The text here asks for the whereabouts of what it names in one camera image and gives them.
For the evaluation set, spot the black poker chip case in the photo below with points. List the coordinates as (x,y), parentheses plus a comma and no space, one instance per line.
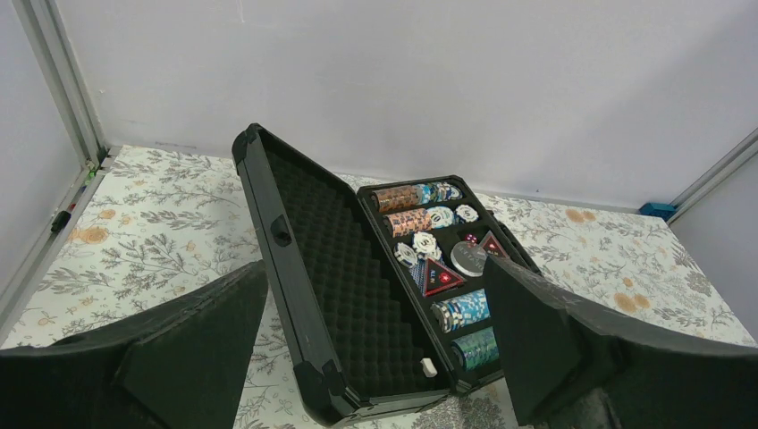
(363,340)

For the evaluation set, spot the green blue poker chip stack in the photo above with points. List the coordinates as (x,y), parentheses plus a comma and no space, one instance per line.
(476,349)

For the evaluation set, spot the light blue poker chip stack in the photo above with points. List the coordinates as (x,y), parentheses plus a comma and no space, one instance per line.
(461,311)

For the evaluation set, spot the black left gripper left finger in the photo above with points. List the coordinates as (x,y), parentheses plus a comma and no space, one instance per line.
(181,364)

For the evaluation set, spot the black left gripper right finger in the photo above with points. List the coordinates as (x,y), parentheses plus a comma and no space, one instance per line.
(571,362)

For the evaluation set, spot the blue corner bracket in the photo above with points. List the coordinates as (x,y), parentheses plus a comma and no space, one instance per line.
(659,210)

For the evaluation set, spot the silver round dealer button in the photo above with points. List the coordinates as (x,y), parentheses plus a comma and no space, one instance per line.
(468,258)

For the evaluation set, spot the red triangle card marker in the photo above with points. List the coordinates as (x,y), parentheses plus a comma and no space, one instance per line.
(437,277)

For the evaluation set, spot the copper poker chip stack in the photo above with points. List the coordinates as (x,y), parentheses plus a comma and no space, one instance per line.
(401,209)

